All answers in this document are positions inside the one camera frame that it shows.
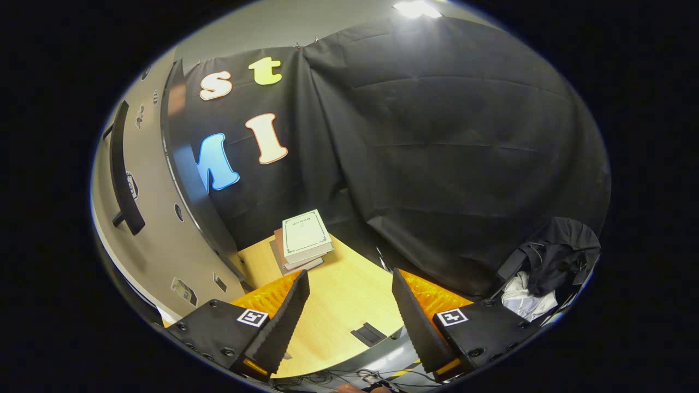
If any black garment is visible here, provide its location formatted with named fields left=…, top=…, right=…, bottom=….
left=497, top=217, right=601, bottom=298

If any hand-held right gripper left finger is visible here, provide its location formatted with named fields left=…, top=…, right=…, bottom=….
left=164, top=269, right=310, bottom=381

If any yellow black striped tape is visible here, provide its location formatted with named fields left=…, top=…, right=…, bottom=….
left=389, top=359, right=424, bottom=380

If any grey cabinet door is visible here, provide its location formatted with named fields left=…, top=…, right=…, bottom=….
left=90, top=52, right=246, bottom=325

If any black flat table fitting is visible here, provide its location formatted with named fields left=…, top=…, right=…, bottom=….
left=351, top=322, right=387, bottom=347

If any pale green cover book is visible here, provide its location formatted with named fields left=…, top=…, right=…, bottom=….
left=282, top=210, right=334, bottom=265

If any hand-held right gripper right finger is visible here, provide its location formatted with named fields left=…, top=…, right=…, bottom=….
left=392, top=268, right=547, bottom=383

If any black cabinet door handle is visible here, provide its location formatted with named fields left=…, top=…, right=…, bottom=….
left=109, top=100, right=146, bottom=236

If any narrow ceiling light panel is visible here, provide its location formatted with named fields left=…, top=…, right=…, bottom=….
left=392, top=0, right=443, bottom=19

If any black backdrop cloth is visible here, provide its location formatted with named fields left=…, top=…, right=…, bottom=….
left=180, top=15, right=611, bottom=300

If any grey cabinet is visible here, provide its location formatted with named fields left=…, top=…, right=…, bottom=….
left=160, top=57, right=253, bottom=290

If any white garment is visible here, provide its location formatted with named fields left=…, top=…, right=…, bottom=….
left=501, top=271, right=559, bottom=321

